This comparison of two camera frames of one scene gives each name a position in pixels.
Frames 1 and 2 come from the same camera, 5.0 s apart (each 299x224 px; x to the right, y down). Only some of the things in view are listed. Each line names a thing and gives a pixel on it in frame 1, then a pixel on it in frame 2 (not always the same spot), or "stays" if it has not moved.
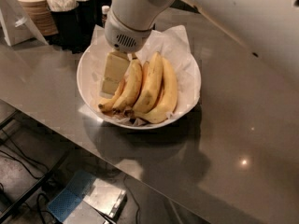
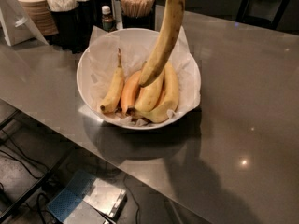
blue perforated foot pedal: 71,196 stays
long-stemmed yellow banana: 133,83 -> 165,39
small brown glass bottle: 105,9 stays
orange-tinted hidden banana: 145,74 -> 129,91
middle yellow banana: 150,94 stays
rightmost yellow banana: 168,96 stays
